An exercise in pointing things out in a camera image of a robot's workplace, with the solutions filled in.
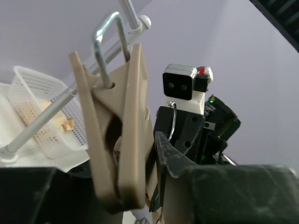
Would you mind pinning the beige cloth in basket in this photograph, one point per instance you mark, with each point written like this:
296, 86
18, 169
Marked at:
63, 123

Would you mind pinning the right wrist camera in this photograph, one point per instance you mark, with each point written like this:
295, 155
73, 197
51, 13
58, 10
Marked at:
186, 86

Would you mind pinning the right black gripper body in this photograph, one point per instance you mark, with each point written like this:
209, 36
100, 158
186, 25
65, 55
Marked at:
196, 142

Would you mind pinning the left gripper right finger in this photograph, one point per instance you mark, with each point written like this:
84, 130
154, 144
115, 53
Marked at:
224, 194

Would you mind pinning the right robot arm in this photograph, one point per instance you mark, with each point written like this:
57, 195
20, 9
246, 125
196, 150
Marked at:
218, 117

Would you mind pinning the beige clip hanger with underwear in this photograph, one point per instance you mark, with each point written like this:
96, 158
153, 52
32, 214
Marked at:
117, 122

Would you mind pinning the white plastic basket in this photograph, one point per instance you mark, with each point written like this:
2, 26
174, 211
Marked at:
46, 112

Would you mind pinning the white metal clothes rack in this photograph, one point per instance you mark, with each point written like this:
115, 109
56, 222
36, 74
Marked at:
70, 88

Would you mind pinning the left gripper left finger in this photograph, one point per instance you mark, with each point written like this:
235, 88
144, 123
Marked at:
49, 196

